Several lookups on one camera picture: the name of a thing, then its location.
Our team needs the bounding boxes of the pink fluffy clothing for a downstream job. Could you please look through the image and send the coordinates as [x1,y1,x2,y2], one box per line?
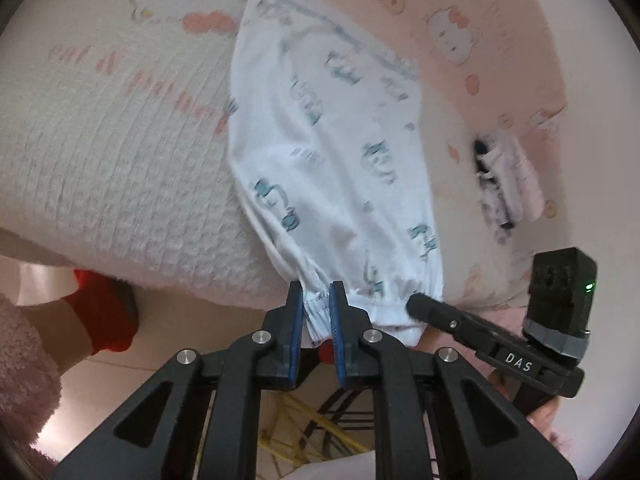
[0,294,63,458]

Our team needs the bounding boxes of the yellow cables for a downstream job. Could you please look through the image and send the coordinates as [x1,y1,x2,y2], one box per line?
[259,391,372,462]

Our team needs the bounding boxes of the pink cartoon printed blanket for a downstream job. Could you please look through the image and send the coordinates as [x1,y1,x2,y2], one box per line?
[0,0,593,323]

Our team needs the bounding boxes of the person's right hand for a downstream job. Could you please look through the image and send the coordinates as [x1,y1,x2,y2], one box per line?
[528,396,561,430]

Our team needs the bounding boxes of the person's right forearm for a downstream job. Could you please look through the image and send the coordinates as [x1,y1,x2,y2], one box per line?
[542,422,582,467]

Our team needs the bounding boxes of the black metal frame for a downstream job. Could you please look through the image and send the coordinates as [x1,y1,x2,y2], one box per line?
[304,384,382,457]

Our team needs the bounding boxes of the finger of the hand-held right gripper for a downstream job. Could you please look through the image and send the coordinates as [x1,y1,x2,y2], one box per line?
[406,293,501,349]

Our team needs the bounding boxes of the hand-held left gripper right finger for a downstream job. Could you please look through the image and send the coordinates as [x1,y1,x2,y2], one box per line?
[328,281,577,480]

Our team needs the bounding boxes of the white printed pants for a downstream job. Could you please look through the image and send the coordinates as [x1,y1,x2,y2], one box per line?
[226,0,446,348]

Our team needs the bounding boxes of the folded black white pink clothes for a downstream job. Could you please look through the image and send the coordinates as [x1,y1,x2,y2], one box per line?
[472,129,547,245]

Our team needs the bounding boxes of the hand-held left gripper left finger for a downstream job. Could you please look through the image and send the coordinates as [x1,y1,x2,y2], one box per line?
[52,281,305,480]

